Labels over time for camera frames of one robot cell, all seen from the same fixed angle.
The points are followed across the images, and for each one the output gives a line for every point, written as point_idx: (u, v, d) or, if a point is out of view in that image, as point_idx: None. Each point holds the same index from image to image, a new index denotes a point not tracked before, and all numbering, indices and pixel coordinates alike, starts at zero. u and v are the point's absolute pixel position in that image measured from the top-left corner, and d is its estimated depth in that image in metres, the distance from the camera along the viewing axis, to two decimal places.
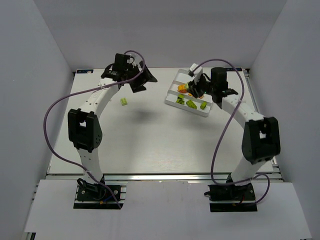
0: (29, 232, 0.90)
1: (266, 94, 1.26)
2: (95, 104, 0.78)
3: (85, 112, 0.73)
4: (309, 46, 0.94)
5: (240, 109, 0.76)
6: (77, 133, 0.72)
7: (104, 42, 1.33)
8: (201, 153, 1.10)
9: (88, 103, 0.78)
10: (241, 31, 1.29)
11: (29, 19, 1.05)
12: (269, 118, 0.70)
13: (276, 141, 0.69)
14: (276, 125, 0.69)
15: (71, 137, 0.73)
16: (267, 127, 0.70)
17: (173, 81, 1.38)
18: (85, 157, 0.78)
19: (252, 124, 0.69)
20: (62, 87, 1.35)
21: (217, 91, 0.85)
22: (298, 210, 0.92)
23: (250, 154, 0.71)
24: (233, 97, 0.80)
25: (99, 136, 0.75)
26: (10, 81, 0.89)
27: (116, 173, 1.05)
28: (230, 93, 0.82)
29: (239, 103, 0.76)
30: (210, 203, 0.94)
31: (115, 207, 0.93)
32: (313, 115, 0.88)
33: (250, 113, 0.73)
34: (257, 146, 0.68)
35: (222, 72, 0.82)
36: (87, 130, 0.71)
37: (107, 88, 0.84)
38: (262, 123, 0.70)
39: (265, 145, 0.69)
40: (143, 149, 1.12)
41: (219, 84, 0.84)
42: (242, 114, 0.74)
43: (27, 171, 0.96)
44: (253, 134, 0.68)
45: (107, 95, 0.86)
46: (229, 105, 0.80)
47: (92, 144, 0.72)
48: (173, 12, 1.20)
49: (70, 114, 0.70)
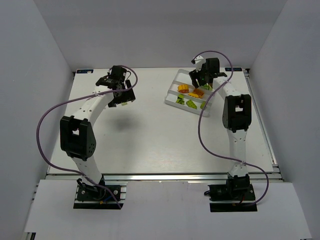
0: (29, 232, 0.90)
1: (266, 94, 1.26)
2: (89, 111, 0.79)
3: (78, 120, 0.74)
4: (309, 46, 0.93)
5: (225, 87, 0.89)
6: (70, 142, 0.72)
7: (104, 42, 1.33)
8: (201, 154, 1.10)
9: (82, 110, 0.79)
10: (241, 31, 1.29)
11: (28, 19, 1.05)
12: (245, 94, 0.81)
13: (249, 114, 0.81)
14: (250, 100, 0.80)
15: (63, 147, 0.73)
16: (243, 102, 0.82)
17: (173, 81, 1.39)
18: (81, 165, 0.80)
19: (229, 98, 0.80)
20: (62, 87, 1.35)
21: (210, 74, 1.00)
22: (298, 210, 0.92)
23: (226, 122, 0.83)
24: (222, 78, 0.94)
25: (92, 143, 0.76)
26: (9, 81, 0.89)
27: (116, 173, 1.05)
28: (220, 75, 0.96)
29: (225, 82, 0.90)
30: (210, 203, 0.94)
31: (115, 207, 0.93)
32: (313, 115, 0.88)
33: (231, 91, 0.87)
34: (232, 117, 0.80)
35: (211, 59, 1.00)
36: (80, 138, 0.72)
37: (101, 95, 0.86)
38: (239, 99, 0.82)
39: (238, 116, 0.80)
40: (143, 149, 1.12)
41: (210, 68, 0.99)
42: (225, 91, 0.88)
43: (27, 171, 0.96)
44: (230, 106, 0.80)
45: (102, 103, 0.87)
46: (218, 84, 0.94)
47: (85, 152, 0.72)
48: (172, 12, 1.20)
49: (63, 121, 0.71)
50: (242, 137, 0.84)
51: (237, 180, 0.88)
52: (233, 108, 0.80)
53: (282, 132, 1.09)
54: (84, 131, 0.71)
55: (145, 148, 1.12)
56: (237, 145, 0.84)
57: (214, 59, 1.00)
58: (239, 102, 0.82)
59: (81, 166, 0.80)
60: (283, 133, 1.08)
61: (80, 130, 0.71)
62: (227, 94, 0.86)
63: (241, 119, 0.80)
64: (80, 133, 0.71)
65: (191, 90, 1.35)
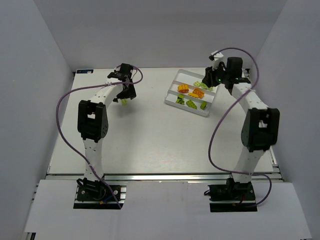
0: (29, 232, 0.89)
1: (266, 94, 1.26)
2: (104, 97, 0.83)
3: (94, 104, 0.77)
4: (309, 46, 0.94)
5: (247, 97, 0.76)
6: (86, 124, 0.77)
7: (104, 42, 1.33)
8: (201, 154, 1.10)
9: (97, 96, 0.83)
10: (241, 31, 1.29)
11: (28, 18, 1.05)
12: (272, 108, 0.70)
13: (274, 133, 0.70)
14: (278, 116, 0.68)
15: (80, 127, 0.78)
16: (268, 117, 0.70)
17: (173, 81, 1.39)
18: (90, 149, 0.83)
19: (254, 112, 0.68)
20: (62, 87, 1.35)
21: (230, 78, 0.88)
22: (298, 210, 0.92)
23: (246, 139, 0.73)
24: (244, 84, 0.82)
25: (106, 125, 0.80)
26: (9, 81, 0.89)
27: (117, 173, 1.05)
28: (242, 81, 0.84)
29: (248, 91, 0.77)
30: (210, 203, 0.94)
31: (115, 206, 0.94)
32: (313, 115, 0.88)
33: (255, 102, 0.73)
34: (254, 134, 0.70)
35: (236, 59, 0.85)
36: (96, 121, 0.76)
37: (113, 85, 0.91)
38: (264, 113, 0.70)
39: (261, 133, 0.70)
40: (144, 149, 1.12)
41: (232, 70, 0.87)
42: (248, 101, 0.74)
43: (28, 171, 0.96)
44: (254, 122, 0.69)
45: (113, 91, 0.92)
46: (238, 91, 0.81)
47: (99, 133, 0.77)
48: (172, 12, 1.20)
49: (81, 104, 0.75)
50: (257, 155, 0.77)
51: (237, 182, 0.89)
52: (257, 124, 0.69)
53: (282, 132, 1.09)
54: (100, 114, 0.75)
55: (146, 148, 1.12)
56: (249, 162, 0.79)
57: (239, 59, 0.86)
58: (264, 116, 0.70)
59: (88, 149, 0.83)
60: (283, 133, 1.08)
61: (97, 113, 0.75)
62: (251, 105, 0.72)
63: (264, 138, 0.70)
64: (96, 115, 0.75)
65: (191, 90, 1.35)
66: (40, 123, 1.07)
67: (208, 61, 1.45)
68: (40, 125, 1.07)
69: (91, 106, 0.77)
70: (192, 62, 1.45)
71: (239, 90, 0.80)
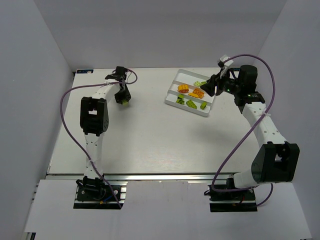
0: (29, 232, 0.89)
1: (266, 94, 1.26)
2: (104, 93, 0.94)
3: (95, 100, 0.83)
4: (309, 46, 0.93)
5: (261, 124, 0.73)
6: (89, 118, 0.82)
7: (104, 42, 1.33)
8: (201, 154, 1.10)
9: (97, 93, 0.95)
10: (241, 31, 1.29)
11: (28, 18, 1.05)
12: (290, 143, 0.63)
13: (291, 172, 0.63)
14: (296, 155, 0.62)
15: (82, 123, 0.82)
16: (285, 151, 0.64)
17: (174, 81, 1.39)
18: (92, 144, 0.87)
19: (269, 147, 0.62)
20: (62, 88, 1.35)
21: (241, 93, 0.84)
22: (298, 210, 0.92)
23: (259, 174, 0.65)
24: (258, 106, 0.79)
25: (107, 120, 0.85)
26: (10, 81, 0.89)
27: (117, 173, 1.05)
28: (255, 100, 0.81)
29: (263, 116, 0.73)
30: (210, 203, 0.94)
31: (115, 206, 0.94)
32: (314, 115, 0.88)
33: (270, 133, 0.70)
34: (269, 171, 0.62)
35: (252, 73, 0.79)
36: (98, 116, 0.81)
37: (111, 84, 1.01)
38: (281, 147, 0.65)
39: (276, 170, 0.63)
40: (144, 149, 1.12)
41: (245, 84, 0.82)
42: (262, 131, 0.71)
43: (28, 171, 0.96)
44: (269, 158, 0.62)
45: (111, 90, 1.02)
46: (252, 114, 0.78)
47: (101, 128, 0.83)
48: (173, 12, 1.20)
49: (83, 101, 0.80)
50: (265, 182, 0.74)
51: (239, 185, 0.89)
52: (272, 162, 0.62)
53: (282, 132, 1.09)
54: (101, 109, 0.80)
55: (146, 148, 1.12)
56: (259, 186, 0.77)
57: (255, 73, 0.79)
58: (280, 150, 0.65)
59: (89, 145, 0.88)
60: (284, 133, 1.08)
61: (98, 108, 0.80)
62: (266, 136, 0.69)
63: (279, 176, 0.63)
64: (98, 110, 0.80)
65: (191, 90, 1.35)
66: (40, 123, 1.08)
67: (208, 60, 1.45)
68: (40, 125, 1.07)
69: (92, 103, 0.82)
70: (192, 62, 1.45)
71: (252, 112, 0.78)
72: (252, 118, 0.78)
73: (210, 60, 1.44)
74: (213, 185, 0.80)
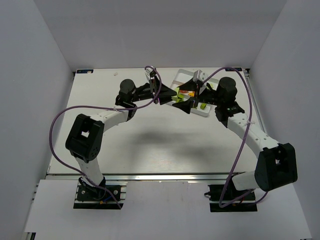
0: (29, 232, 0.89)
1: (266, 94, 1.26)
2: (105, 117, 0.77)
3: (92, 120, 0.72)
4: (309, 45, 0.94)
5: (251, 134, 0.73)
6: (77, 139, 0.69)
7: (104, 42, 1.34)
8: (201, 154, 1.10)
9: (98, 115, 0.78)
10: (241, 31, 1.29)
11: (28, 19, 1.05)
12: (284, 144, 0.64)
13: (293, 170, 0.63)
14: (292, 152, 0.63)
15: (68, 142, 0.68)
16: (281, 153, 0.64)
17: (174, 81, 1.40)
18: (83, 166, 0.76)
19: (267, 153, 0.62)
20: (62, 88, 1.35)
21: (222, 108, 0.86)
22: (299, 210, 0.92)
23: (263, 182, 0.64)
24: (240, 117, 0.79)
25: (97, 147, 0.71)
26: (9, 82, 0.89)
27: (116, 173, 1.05)
28: (236, 112, 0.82)
29: (248, 125, 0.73)
30: (210, 203, 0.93)
31: (115, 207, 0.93)
32: (314, 114, 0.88)
33: (262, 139, 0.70)
34: (273, 176, 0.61)
35: (232, 90, 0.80)
36: (88, 139, 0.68)
37: (118, 111, 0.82)
38: (276, 149, 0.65)
39: (280, 174, 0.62)
40: (144, 150, 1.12)
41: (226, 101, 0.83)
42: (254, 139, 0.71)
43: (28, 171, 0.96)
44: (270, 163, 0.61)
45: (116, 118, 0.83)
46: (237, 126, 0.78)
47: (87, 155, 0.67)
48: (172, 12, 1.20)
49: (78, 118, 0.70)
50: None
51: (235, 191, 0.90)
52: (274, 165, 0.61)
53: (282, 132, 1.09)
54: (95, 130, 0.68)
55: (145, 149, 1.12)
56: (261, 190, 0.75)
57: (234, 89, 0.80)
58: (276, 153, 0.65)
59: (83, 167, 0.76)
60: (283, 133, 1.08)
61: (92, 129, 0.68)
62: (260, 143, 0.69)
63: (284, 178, 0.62)
64: (90, 132, 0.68)
65: None
66: (40, 123, 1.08)
67: (207, 60, 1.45)
68: (40, 125, 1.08)
69: (89, 122, 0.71)
70: (192, 62, 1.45)
71: (238, 124, 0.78)
72: (239, 129, 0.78)
73: (210, 60, 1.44)
74: (221, 202, 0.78)
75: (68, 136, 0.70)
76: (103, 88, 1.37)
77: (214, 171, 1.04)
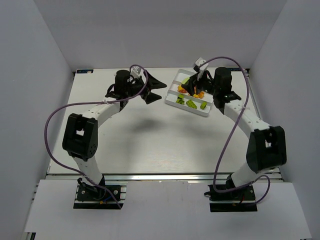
0: (28, 232, 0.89)
1: (266, 94, 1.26)
2: (97, 113, 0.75)
3: (85, 118, 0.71)
4: (308, 45, 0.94)
5: (244, 118, 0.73)
6: (73, 139, 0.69)
7: (104, 42, 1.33)
8: (201, 154, 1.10)
9: (90, 111, 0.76)
10: (241, 31, 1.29)
11: (28, 19, 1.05)
12: (275, 127, 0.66)
13: (282, 152, 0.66)
14: (282, 135, 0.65)
15: (65, 143, 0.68)
16: (272, 136, 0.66)
17: (173, 81, 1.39)
18: (82, 165, 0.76)
19: (257, 134, 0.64)
20: (62, 88, 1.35)
21: (219, 95, 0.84)
22: (298, 210, 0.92)
23: (253, 163, 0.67)
24: (236, 103, 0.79)
25: (94, 143, 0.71)
26: (9, 82, 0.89)
27: (116, 173, 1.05)
28: (233, 99, 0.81)
29: (242, 110, 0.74)
30: (210, 203, 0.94)
31: (115, 207, 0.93)
32: (313, 115, 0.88)
33: (254, 122, 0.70)
34: (262, 156, 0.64)
35: (227, 76, 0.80)
36: (84, 137, 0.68)
37: (110, 104, 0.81)
38: (267, 132, 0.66)
39: (270, 156, 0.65)
40: (144, 149, 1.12)
41: (223, 88, 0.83)
42: (247, 122, 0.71)
43: (28, 171, 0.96)
44: (259, 144, 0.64)
45: (109, 110, 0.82)
46: (232, 111, 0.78)
47: (85, 153, 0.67)
48: (172, 12, 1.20)
49: (70, 118, 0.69)
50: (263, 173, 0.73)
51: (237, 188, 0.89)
52: (263, 146, 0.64)
53: None
54: (89, 128, 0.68)
55: (145, 148, 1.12)
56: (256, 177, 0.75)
57: (230, 75, 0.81)
58: (267, 136, 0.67)
59: (82, 166, 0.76)
60: None
61: (86, 128, 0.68)
62: (251, 126, 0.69)
63: (273, 159, 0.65)
64: (85, 131, 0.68)
65: None
66: (40, 123, 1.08)
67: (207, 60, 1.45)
68: (40, 125, 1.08)
69: (82, 121, 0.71)
70: (192, 62, 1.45)
71: (233, 110, 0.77)
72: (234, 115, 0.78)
73: (210, 60, 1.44)
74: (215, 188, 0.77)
75: (63, 138, 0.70)
76: (102, 89, 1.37)
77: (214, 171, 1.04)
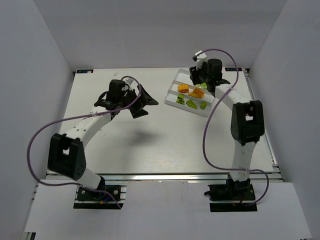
0: (28, 232, 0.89)
1: (266, 94, 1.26)
2: (83, 130, 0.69)
3: (69, 138, 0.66)
4: (308, 45, 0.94)
5: (230, 95, 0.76)
6: (58, 161, 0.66)
7: (104, 41, 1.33)
8: (201, 154, 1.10)
9: (75, 128, 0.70)
10: (241, 31, 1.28)
11: (28, 19, 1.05)
12: (255, 101, 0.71)
13: (261, 123, 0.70)
14: (261, 107, 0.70)
15: (50, 165, 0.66)
16: (253, 110, 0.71)
17: (174, 81, 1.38)
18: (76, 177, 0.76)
19: (238, 106, 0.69)
20: (62, 88, 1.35)
21: (211, 81, 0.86)
22: (298, 210, 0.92)
23: (236, 134, 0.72)
24: (225, 85, 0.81)
25: (82, 163, 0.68)
26: (9, 82, 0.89)
27: (115, 173, 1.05)
28: (223, 83, 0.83)
29: (229, 90, 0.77)
30: (210, 203, 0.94)
31: (115, 207, 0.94)
32: (313, 114, 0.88)
33: (238, 98, 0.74)
34: (244, 126, 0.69)
35: (218, 64, 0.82)
36: (69, 161, 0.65)
37: (99, 116, 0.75)
38: (248, 106, 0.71)
39: (250, 126, 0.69)
40: (144, 149, 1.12)
41: (213, 74, 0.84)
42: (231, 98, 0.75)
43: (28, 171, 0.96)
44: (240, 114, 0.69)
45: (98, 123, 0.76)
46: (220, 92, 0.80)
47: (72, 176, 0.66)
48: (172, 12, 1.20)
49: (53, 140, 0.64)
50: (250, 149, 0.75)
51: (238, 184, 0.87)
52: (243, 116, 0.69)
53: (282, 132, 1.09)
54: (74, 152, 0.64)
55: (144, 149, 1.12)
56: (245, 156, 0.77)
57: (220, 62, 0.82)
58: (248, 110, 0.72)
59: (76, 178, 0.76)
60: (283, 132, 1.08)
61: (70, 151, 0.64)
62: (234, 101, 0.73)
63: (253, 130, 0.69)
64: (69, 154, 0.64)
65: (191, 90, 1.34)
66: (40, 123, 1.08)
67: None
68: (40, 125, 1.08)
69: (66, 142, 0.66)
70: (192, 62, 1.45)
71: (221, 91, 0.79)
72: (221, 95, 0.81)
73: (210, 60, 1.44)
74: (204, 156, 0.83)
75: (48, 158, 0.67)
76: (102, 89, 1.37)
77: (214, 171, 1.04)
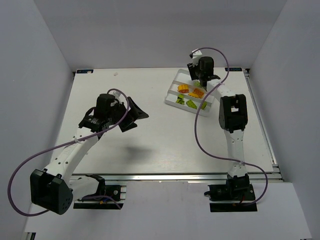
0: (29, 232, 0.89)
1: (266, 93, 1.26)
2: (65, 163, 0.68)
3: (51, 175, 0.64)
4: (308, 45, 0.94)
5: (219, 89, 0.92)
6: (41, 198, 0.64)
7: (104, 42, 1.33)
8: (201, 154, 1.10)
9: (57, 161, 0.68)
10: (241, 31, 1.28)
11: (28, 19, 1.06)
12: (239, 95, 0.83)
13: (245, 114, 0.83)
14: (245, 100, 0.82)
15: (34, 202, 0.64)
16: (238, 102, 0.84)
17: (174, 81, 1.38)
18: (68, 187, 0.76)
19: (225, 99, 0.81)
20: (62, 88, 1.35)
21: (204, 76, 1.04)
22: (298, 210, 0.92)
23: (223, 123, 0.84)
24: (215, 80, 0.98)
25: (68, 196, 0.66)
26: (9, 82, 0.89)
27: (113, 173, 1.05)
28: (214, 78, 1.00)
29: (219, 84, 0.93)
30: (210, 203, 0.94)
31: (115, 207, 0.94)
32: (313, 114, 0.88)
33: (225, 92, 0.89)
34: (229, 117, 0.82)
35: (208, 61, 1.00)
36: (52, 197, 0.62)
37: (82, 141, 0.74)
38: (234, 99, 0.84)
39: (235, 116, 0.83)
40: (143, 149, 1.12)
41: (206, 70, 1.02)
42: (220, 92, 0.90)
43: (28, 171, 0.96)
44: (226, 107, 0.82)
45: (83, 149, 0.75)
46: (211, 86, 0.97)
47: (58, 211, 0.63)
48: (172, 12, 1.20)
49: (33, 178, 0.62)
50: (239, 137, 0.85)
51: (237, 180, 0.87)
52: (229, 109, 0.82)
53: (282, 132, 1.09)
54: (55, 188, 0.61)
55: (144, 149, 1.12)
56: (235, 145, 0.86)
57: (211, 60, 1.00)
58: (234, 102, 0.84)
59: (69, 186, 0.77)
60: (283, 132, 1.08)
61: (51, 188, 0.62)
62: (222, 95, 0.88)
63: (237, 119, 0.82)
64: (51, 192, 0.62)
65: (191, 90, 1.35)
66: (40, 123, 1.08)
67: None
68: (40, 125, 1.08)
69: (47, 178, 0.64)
70: None
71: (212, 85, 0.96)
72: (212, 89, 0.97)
73: None
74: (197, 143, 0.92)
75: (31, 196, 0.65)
76: (102, 89, 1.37)
77: (214, 171, 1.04)
